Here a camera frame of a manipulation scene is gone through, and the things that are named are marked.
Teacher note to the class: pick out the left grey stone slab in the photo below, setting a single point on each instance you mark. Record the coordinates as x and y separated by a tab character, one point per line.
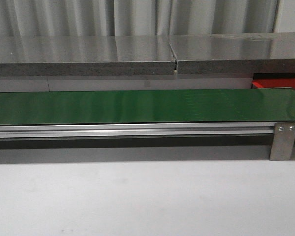
85	56

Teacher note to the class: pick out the grey stone slab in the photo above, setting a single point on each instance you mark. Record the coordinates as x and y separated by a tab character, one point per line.
236	53
85	56

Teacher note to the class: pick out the red tray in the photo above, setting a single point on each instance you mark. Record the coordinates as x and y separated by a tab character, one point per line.
273	80

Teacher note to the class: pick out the green conveyor belt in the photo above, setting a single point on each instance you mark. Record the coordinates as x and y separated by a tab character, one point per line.
147	106

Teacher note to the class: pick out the right grey stone slab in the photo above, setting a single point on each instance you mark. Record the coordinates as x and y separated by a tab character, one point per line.
236	53

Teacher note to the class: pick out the grey curtain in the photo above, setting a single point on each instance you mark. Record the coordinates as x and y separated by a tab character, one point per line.
144	17

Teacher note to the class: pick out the aluminium conveyor frame rail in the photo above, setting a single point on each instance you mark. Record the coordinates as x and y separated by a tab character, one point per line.
135	130

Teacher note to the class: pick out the steel conveyor support bracket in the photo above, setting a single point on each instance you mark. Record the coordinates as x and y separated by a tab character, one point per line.
283	141

